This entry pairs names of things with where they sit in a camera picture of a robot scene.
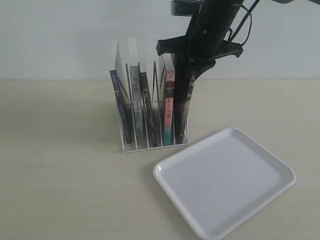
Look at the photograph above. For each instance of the white plastic tray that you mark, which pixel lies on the white plastic tray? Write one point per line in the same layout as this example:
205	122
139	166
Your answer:
221	181

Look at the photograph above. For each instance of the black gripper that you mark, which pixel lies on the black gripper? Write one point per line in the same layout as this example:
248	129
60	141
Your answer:
204	42

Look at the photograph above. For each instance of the red teal spine book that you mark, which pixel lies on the red teal spine book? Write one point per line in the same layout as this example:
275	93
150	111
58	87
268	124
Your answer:
167	85

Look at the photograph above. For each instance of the dark brown spine book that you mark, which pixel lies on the dark brown spine book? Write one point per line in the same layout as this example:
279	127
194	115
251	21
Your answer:
151	127

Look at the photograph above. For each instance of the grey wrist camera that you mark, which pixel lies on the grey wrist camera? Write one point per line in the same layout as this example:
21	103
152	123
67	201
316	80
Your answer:
184	8

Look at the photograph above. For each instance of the white wire book rack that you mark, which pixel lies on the white wire book rack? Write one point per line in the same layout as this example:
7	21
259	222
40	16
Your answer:
154	88

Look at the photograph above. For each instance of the grey spine book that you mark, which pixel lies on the grey spine book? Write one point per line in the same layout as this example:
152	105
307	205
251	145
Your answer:
135	88

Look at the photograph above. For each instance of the blue moon cover book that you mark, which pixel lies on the blue moon cover book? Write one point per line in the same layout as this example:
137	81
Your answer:
120	91

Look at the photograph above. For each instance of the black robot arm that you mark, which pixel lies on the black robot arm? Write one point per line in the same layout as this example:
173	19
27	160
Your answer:
221	7

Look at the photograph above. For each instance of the black spine book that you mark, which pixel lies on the black spine book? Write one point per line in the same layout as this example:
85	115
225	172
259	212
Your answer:
180	118

